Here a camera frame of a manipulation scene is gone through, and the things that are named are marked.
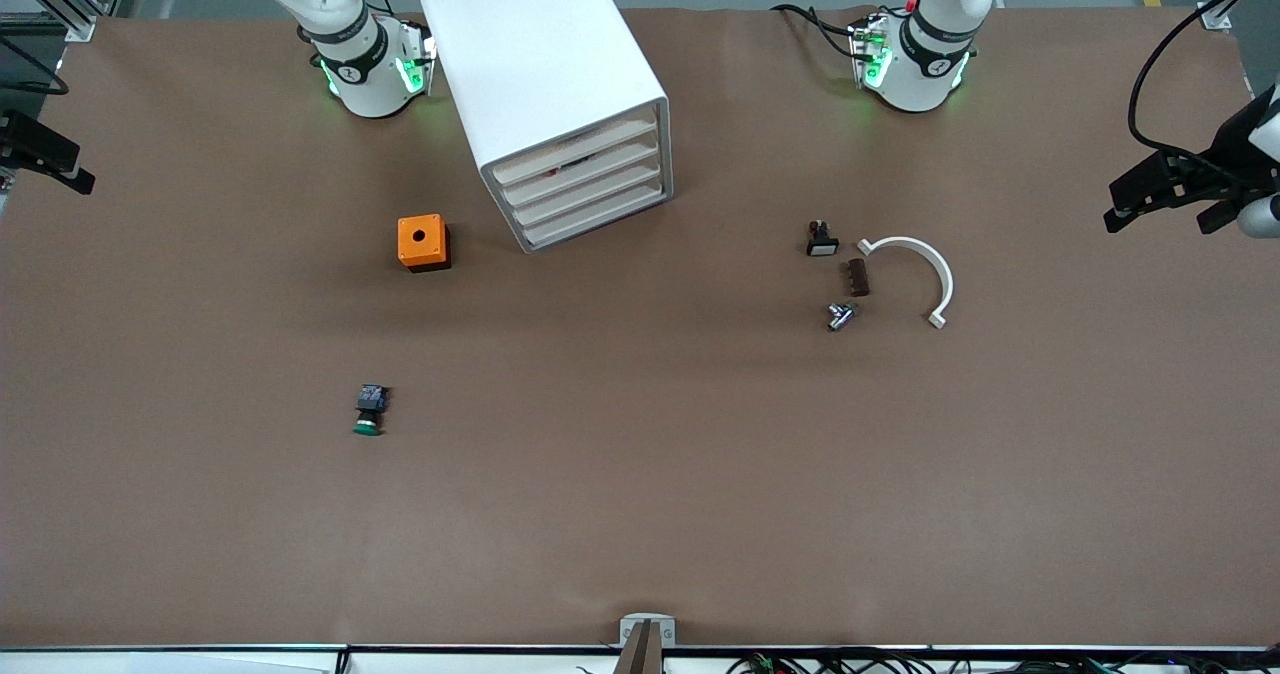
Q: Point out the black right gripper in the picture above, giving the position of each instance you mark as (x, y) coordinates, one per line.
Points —
(18, 138)

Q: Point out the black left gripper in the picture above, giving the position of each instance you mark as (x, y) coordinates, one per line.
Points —
(1226, 150)

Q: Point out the green mushroom push button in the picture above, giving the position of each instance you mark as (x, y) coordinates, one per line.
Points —
(370, 409)

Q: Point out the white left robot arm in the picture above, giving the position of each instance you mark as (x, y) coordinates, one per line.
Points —
(925, 69)

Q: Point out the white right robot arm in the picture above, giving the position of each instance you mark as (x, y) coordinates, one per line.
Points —
(365, 79)

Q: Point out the brown terminal block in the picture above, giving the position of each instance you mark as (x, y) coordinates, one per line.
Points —
(857, 277)

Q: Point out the small silver metal fitting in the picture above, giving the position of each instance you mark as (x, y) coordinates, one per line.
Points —
(840, 316)

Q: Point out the white curved plastic bracket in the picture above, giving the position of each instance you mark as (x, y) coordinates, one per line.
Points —
(940, 269)

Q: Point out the orange button enclosure box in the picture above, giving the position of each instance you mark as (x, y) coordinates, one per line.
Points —
(412, 239)

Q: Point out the black switch with white face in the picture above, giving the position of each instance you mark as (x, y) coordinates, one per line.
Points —
(822, 242)

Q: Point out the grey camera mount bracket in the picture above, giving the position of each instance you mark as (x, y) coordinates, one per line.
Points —
(647, 634)

